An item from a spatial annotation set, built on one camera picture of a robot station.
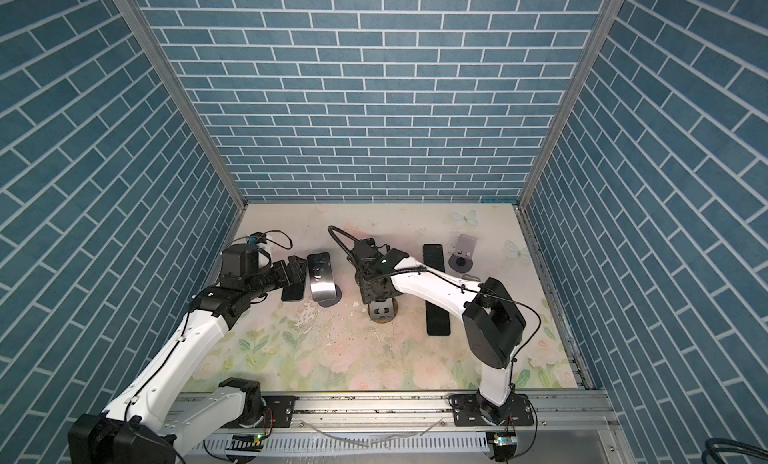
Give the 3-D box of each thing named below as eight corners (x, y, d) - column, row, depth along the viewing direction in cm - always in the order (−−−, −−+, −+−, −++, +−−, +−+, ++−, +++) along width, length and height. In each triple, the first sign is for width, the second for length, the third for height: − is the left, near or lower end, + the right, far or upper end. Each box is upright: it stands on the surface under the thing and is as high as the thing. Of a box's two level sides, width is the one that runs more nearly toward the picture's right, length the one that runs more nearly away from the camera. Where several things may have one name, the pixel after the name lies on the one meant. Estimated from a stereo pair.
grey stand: (447, 267, 104) (450, 254, 97) (457, 246, 110) (461, 232, 103) (467, 275, 101) (472, 262, 95) (476, 253, 108) (481, 239, 101)
